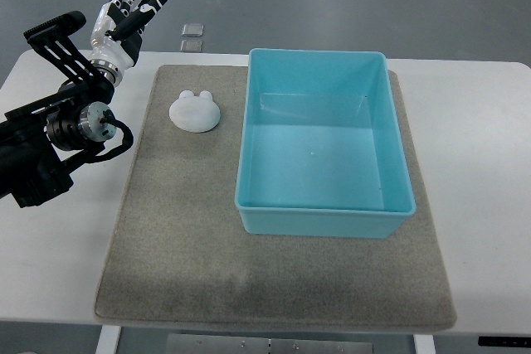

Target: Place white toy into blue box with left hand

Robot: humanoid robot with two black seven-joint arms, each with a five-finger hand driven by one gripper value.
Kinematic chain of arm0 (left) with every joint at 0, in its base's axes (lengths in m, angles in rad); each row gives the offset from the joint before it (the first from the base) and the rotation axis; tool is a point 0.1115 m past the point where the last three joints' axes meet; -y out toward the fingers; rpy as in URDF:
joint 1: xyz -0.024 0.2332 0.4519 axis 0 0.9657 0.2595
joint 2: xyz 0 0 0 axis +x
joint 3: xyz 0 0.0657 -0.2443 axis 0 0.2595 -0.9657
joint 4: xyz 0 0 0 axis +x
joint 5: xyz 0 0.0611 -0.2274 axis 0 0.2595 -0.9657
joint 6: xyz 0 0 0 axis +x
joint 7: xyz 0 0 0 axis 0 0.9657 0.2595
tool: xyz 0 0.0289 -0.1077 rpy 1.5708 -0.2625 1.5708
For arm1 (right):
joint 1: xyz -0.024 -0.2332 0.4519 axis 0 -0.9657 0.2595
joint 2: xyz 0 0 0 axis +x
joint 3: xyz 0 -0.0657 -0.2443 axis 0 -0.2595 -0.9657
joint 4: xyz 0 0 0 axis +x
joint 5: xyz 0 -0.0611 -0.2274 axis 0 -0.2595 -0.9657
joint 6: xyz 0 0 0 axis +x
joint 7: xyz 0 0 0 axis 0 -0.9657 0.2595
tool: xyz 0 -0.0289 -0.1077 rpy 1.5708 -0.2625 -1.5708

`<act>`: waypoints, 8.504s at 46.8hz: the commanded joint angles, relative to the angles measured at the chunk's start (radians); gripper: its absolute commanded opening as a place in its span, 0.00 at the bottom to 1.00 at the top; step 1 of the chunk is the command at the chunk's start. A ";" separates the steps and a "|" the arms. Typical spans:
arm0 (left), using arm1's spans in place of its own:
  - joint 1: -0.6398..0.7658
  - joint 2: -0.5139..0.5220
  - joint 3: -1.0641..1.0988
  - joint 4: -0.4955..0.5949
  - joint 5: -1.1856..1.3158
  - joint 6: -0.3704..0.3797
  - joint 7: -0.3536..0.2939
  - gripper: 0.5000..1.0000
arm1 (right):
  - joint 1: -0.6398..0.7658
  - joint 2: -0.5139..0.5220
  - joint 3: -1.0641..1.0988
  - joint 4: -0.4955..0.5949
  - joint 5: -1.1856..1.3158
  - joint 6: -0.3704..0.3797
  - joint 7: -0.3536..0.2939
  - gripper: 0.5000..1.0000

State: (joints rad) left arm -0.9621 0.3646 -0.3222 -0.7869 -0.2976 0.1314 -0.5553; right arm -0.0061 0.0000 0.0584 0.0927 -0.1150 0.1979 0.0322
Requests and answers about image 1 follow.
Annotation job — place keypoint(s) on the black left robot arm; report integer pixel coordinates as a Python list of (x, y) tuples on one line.
[(44, 142)]

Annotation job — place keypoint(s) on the black table control panel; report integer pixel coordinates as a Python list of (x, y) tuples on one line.
[(498, 341)]

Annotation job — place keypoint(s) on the white table leg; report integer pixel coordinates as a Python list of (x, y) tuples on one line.
[(424, 344), (108, 340)]

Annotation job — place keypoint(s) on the white right table leg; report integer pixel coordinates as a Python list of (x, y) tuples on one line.
[(424, 344)]

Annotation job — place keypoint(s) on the white left table leg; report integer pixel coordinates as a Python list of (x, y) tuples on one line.
[(108, 340)]

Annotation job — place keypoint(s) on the lower metal floor plate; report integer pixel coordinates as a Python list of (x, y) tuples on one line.
[(191, 45)]

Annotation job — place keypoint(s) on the metal floor plate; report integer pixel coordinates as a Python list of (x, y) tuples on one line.
[(193, 30), (191, 45)]

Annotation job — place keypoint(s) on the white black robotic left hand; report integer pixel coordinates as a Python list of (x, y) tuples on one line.
[(117, 35)]

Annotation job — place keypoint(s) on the blue plastic box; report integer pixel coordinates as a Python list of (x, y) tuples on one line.
[(321, 147)]

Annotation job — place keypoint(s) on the metal table frame plate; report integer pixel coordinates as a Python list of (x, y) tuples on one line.
[(188, 343)]

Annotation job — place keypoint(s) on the upper metal floor plate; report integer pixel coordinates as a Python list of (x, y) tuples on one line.
[(193, 30)]

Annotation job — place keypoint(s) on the white plush toy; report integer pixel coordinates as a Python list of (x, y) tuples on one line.
[(195, 113)]

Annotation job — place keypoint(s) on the grey felt mat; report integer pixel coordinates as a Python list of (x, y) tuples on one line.
[(179, 255)]

